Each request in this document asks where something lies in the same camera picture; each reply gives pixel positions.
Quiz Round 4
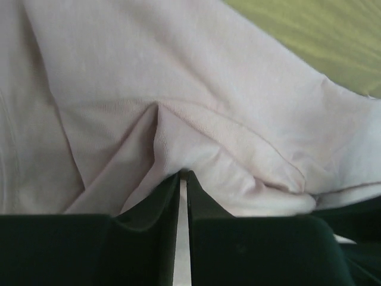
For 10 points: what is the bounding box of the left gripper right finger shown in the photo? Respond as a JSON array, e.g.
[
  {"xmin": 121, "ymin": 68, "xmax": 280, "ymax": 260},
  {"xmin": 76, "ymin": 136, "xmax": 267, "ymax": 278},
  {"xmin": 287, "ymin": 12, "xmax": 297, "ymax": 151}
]
[{"xmin": 186, "ymin": 172, "xmax": 354, "ymax": 285}]

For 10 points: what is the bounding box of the pink t shirt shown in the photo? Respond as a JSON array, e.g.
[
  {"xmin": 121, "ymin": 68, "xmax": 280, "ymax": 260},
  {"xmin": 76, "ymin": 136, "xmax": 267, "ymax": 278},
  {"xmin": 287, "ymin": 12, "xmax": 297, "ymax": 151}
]
[{"xmin": 0, "ymin": 0, "xmax": 381, "ymax": 286}]

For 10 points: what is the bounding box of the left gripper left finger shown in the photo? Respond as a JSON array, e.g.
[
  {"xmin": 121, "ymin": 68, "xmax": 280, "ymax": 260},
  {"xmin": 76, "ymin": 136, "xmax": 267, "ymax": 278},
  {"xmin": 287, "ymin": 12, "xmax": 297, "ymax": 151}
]
[{"xmin": 1, "ymin": 175, "xmax": 180, "ymax": 285}]

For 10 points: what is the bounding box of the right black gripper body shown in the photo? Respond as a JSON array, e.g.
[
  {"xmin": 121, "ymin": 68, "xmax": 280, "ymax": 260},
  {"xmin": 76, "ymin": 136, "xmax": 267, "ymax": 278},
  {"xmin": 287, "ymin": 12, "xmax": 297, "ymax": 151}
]
[{"xmin": 313, "ymin": 197, "xmax": 380, "ymax": 285}]

